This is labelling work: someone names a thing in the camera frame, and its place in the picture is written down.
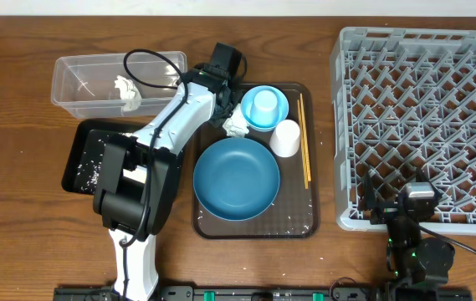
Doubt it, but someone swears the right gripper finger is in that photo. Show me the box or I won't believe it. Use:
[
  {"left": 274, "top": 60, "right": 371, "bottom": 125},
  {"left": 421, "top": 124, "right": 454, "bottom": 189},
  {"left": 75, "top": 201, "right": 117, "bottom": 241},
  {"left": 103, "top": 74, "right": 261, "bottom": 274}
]
[
  {"left": 414, "top": 170, "right": 443, "bottom": 196},
  {"left": 358, "top": 171, "right": 376, "bottom": 211}
]

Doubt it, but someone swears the white tissue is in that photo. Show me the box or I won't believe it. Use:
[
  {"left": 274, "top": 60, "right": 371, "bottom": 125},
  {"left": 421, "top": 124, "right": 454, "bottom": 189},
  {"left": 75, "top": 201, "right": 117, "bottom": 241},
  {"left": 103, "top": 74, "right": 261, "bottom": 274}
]
[
  {"left": 115, "top": 75, "right": 142, "bottom": 112},
  {"left": 223, "top": 104, "right": 249, "bottom": 137}
]

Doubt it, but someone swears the dark blue plate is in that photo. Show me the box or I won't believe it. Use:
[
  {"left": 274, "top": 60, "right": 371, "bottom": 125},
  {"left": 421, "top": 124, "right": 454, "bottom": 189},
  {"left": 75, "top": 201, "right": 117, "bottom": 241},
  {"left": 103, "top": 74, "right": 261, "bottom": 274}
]
[{"left": 193, "top": 138, "right": 281, "bottom": 222}]

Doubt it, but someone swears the pile of white rice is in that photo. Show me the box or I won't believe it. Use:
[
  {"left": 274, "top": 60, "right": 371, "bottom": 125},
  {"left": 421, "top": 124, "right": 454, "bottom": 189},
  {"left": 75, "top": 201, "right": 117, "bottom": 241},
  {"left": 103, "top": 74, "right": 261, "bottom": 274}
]
[{"left": 76, "top": 131, "right": 138, "bottom": 196}]

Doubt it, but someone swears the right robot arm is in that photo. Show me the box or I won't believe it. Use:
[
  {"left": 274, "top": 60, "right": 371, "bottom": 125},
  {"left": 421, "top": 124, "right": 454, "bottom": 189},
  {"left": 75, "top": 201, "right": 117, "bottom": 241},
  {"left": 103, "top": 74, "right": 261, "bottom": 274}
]
[{"left": 359, "top": 172, "right": 455, "bottom": 300}]

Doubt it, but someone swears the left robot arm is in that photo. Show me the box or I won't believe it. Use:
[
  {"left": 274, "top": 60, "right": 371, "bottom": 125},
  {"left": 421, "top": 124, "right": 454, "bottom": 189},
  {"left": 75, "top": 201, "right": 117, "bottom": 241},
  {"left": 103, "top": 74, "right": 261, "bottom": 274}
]
[{"left": 93, "top": 62, "right": 243, "bottom": 300}]

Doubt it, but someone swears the grey dishwasher rack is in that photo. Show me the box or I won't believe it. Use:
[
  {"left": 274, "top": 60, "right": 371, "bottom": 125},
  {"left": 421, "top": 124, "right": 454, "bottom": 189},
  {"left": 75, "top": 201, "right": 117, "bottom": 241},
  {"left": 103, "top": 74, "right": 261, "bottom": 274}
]
[{"left": 330, "top": 27, "right": 476, "bottom": 236}]

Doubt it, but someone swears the black waste tray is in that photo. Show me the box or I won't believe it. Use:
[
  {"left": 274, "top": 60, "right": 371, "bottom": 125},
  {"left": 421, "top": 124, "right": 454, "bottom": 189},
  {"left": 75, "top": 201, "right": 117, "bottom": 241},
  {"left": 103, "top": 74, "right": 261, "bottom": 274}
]
[{"left": 61, "top": 119, "right": 188, "bottom": 204}]

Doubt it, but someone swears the light blue bowl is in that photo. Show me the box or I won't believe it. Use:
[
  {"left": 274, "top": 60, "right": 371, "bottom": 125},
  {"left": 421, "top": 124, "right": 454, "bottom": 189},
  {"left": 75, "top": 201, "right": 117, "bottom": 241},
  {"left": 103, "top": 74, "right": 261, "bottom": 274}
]
[{"left": 241, "top": 85, "right": 289, "bottom": 132}]

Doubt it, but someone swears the light blue cup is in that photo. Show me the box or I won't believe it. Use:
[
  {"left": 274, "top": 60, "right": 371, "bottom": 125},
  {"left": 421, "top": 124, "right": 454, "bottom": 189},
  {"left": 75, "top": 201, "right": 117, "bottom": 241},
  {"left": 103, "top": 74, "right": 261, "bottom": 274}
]
[{"left": 249, "top": 89, "right": 279, "bottom": 128}]

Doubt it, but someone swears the brown serving tray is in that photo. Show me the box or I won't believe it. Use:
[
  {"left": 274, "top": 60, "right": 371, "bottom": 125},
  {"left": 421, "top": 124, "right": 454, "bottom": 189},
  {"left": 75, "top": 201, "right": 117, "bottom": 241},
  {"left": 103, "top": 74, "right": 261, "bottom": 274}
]
[{"left": 192, "top": 83, "right": 320, "bottom": 239}]

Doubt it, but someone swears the right wooden chopstick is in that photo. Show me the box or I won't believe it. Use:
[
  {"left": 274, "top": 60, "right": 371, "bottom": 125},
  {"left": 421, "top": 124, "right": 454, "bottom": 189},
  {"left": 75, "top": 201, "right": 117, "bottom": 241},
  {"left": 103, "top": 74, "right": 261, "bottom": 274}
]
[{"left": 299, "top": 94, "right": 312, "bottom": 185}]

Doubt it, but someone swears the wooden chopstick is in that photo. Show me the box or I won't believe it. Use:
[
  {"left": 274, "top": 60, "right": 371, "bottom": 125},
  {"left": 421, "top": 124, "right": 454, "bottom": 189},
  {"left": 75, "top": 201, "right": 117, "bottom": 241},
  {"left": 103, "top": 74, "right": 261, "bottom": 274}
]
[
  {"left": 297, "top": 100, "right": 309, "bottom": 190},
  {"left": 299, "top": 94, "right": 312, "bottom": 185}
]

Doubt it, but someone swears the left wooden chopstick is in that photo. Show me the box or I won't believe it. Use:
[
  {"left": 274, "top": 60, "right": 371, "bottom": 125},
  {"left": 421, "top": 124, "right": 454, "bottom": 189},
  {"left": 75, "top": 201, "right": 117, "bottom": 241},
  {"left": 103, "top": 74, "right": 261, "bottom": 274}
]
[{"left": 297, "top": 100, "right": 309, "bottom": 190}]

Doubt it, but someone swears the pink cup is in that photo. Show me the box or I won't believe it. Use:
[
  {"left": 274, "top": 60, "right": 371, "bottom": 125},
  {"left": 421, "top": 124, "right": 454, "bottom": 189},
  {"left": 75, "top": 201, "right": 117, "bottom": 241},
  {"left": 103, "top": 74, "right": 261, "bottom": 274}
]
[{"left": 269, "top": 120, "right": 300, "bottom": 158}]

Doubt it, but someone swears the clear plastic bin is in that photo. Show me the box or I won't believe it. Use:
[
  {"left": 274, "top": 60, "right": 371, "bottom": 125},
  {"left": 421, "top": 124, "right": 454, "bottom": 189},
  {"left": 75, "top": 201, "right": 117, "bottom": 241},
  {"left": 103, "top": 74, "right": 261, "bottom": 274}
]
[{"left": 51, "top": 51, "right": 187, "bottom": 119}]

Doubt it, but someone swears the left black cable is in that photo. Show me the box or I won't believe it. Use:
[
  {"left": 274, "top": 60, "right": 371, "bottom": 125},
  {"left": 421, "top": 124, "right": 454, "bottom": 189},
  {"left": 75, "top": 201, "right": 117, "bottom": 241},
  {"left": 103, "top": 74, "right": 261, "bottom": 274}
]
[{"left": 118, "top": 48, "right": 191, "bottom": 301}]

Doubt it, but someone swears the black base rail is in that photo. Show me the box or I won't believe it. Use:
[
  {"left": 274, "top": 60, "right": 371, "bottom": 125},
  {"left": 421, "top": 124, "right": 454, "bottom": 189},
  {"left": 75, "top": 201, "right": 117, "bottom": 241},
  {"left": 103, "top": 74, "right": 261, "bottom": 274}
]
[{"left": 52, "top": 284, "right": 473, "bottom": 301}]

